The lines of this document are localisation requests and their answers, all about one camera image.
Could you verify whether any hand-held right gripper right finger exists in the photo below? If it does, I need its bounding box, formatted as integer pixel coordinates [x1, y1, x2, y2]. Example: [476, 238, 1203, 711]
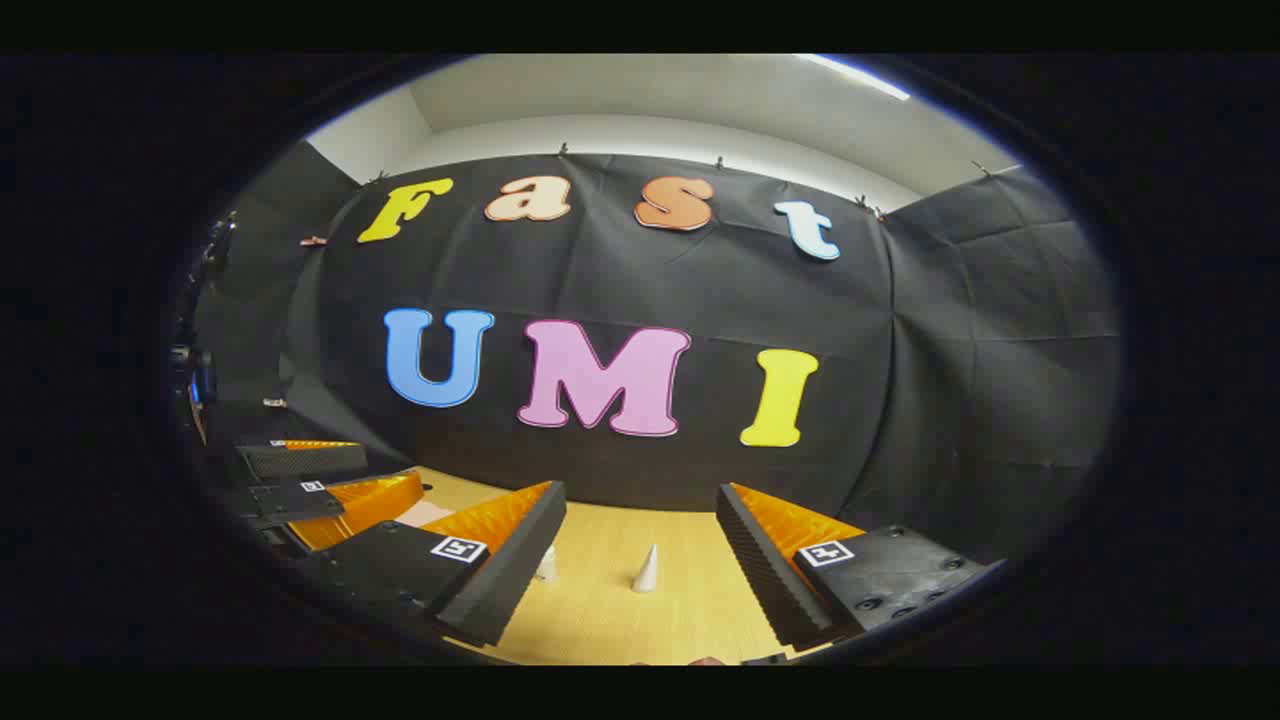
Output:
[715, 483, 1007, 651]

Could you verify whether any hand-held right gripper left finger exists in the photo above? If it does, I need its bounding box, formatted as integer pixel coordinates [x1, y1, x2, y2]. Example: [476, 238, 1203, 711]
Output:
[295, 480, 568, 648]

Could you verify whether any black backdrop cloth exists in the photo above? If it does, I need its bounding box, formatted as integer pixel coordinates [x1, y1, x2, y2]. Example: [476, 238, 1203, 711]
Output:
[190, 140, 1121, 561]

